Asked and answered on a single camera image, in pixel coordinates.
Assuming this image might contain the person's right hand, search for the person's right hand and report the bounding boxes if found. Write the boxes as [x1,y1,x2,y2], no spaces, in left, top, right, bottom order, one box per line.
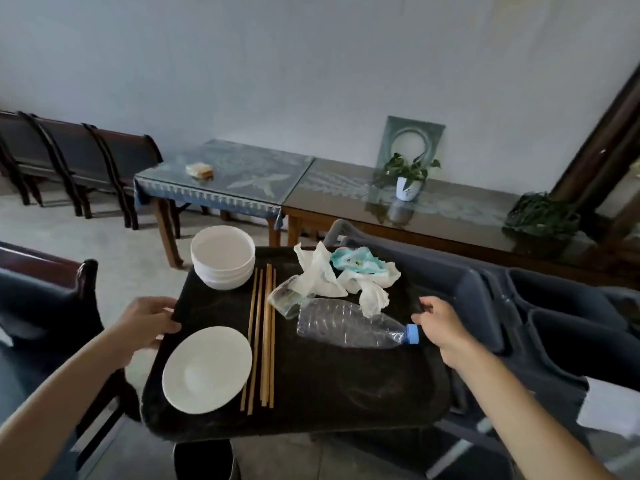
[411,296,474,369]

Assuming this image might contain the person's left hand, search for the person's left hand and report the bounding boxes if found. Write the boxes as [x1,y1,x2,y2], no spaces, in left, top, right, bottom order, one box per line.
[107,296,182,368]

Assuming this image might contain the black serving tray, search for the black serving tray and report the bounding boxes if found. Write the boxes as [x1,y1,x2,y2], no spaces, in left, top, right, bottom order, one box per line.
[140,246,453,443]

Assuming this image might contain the person's right forearm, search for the person's right forearm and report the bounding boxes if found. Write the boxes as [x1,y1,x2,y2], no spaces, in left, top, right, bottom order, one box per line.
[442,345,621,480]

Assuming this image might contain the person's left forearm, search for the person's left forearm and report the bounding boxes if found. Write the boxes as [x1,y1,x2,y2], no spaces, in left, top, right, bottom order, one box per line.
[0,331,134,480]

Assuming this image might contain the crumpled white tissue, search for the crumpled white tissue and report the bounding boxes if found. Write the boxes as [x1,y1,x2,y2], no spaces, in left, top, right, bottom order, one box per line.
[337,262,402,318]
[293,242,349,298]

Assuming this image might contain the white bowl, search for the white bowl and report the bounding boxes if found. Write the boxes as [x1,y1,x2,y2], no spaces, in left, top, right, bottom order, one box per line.
[198,274,254,291]
[190,225,256,273]
[192,261,256,284]

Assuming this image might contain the white plate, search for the white plate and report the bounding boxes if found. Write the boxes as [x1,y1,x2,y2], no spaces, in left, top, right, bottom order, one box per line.
[162,327,253,414]

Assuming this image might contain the crumpled teal wrapper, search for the crumpled teal wrapper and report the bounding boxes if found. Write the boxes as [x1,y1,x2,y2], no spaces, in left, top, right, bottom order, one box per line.
[330,246,389,273]

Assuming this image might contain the clear plastic bottle blue cap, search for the clear plastic bottle blue cap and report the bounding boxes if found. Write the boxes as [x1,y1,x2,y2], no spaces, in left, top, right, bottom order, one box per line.
[296,297,421,350]

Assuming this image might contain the wooden table with glass top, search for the wooden table with glass top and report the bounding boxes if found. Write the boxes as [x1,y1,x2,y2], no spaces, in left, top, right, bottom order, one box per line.
[281,157,640,291]

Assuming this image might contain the wooden chopstick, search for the wooden chopstick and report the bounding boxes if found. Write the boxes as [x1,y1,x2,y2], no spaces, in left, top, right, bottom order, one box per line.
[248,269,264,415]
[263,264,274,407]
[240,268,259,412]

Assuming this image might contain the grey utility cart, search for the grey utility cart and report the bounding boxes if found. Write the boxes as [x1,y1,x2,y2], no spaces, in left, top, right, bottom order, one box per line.
[320,219,640,480]

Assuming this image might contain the dark chair with grey cushion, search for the dark chair with grey cushion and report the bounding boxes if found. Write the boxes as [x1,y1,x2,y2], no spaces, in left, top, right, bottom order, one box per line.
[0,241,142,480]

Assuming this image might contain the crumpled clear plastic cup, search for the crumpled clear plastic cup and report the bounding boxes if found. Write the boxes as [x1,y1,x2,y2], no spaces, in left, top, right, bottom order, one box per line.
[268,275,314,321]

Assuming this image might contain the green plant in white pot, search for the green plant in white pot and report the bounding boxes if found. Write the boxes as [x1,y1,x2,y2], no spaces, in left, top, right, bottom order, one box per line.
[382,152,442,202]

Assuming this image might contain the leafy green potted plant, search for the leafy green potted plant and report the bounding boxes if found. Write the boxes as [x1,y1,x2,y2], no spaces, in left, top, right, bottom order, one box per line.
[502,191,582,246]

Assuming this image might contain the blue patterned tablecloth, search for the blue patterned tablecloth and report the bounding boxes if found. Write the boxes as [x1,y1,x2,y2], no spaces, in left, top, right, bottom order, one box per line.
[133,139,316,231]

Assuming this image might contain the black trash bin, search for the black trash bin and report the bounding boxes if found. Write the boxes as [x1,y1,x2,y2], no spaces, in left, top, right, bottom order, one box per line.
[173,440,236,480]

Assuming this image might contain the teal framed picture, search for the teal framed picture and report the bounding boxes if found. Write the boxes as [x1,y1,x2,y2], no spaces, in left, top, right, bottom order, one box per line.
[374,115,446,184]

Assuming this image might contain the white cloth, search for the white cloth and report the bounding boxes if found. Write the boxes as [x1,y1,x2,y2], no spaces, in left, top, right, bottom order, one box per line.
[576,376,640,441]

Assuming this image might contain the dark wooden door frame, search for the dark wooden door frame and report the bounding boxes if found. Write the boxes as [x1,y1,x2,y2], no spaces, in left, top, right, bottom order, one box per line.
[549,64,640,245]

